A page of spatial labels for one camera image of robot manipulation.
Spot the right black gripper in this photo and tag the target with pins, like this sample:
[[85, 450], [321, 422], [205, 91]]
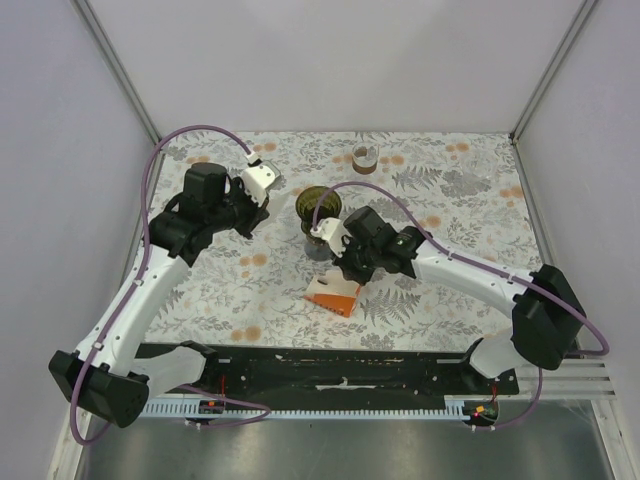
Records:
[[343, 263]]

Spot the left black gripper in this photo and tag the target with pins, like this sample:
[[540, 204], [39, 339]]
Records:
[[257, 215]]

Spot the green glass coffee dripper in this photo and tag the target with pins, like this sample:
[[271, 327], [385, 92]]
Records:
[[309, 200]]

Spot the orange coffee filter box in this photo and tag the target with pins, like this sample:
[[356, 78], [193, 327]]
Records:
[[332, 292]]

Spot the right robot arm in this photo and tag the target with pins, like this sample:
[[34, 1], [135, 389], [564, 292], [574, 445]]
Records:
[[541, 305]]

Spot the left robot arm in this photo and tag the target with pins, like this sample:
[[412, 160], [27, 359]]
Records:
[[104, 375]]

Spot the small glass beaker brown band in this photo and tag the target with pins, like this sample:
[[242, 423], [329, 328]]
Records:
[[365, 158]]

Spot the clear glass cup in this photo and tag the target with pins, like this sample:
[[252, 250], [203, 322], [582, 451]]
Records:
[[479, 163]]

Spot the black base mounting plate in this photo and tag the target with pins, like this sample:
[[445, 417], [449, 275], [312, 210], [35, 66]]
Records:
[[297, 378]]

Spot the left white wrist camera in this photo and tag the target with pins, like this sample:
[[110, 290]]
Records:
[[258, 180]]

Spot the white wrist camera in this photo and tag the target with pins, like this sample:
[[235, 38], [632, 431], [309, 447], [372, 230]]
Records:
[[258, 180], [332, 231]]

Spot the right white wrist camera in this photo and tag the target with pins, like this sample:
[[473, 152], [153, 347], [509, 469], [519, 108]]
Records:
[[332, 231]]

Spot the white slotted cable duct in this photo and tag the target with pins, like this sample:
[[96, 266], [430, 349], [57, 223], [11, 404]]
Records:
[[188, 406]]

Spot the aluminium rail frame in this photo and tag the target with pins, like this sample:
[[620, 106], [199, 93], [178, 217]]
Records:
[[576, 377]]

